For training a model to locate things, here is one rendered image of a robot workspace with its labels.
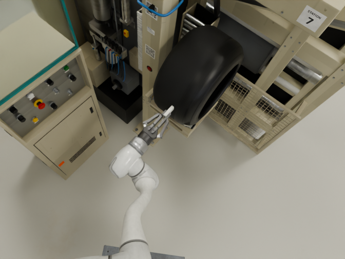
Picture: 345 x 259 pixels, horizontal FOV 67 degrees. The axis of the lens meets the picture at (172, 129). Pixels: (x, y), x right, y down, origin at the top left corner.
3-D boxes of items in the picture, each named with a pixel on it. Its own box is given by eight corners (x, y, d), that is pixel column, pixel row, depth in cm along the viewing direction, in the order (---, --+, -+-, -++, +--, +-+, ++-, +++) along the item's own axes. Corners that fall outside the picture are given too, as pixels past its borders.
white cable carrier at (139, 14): (138, 68, 177) (136, 11, 134) (142, 64, 179) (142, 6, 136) (142, 72, 177) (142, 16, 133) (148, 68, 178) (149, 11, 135)
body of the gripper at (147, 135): (148, 144, 126) (160, 130, 128) (135, 133, 127) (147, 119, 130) (149, 148, 133) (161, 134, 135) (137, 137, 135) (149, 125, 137)
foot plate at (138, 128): (132, 130, 261) (132, 129, 259) (150, 112, 271) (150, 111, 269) (152, 147, 256) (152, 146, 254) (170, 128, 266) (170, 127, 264)
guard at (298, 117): (178, 94, 249) (191, 42, 185) (179, 93, 249) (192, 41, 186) (257, 153, 232) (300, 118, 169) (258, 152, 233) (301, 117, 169)
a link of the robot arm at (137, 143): (126, 141, 125) (134, 132, 127) (129, 146, 134) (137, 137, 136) (140, 153, 124) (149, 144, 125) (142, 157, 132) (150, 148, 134)
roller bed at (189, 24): (177, 45, 195) (182, 13, 168) (189, 34, 201) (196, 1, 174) (197, 60, 192) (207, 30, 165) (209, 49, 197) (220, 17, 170)
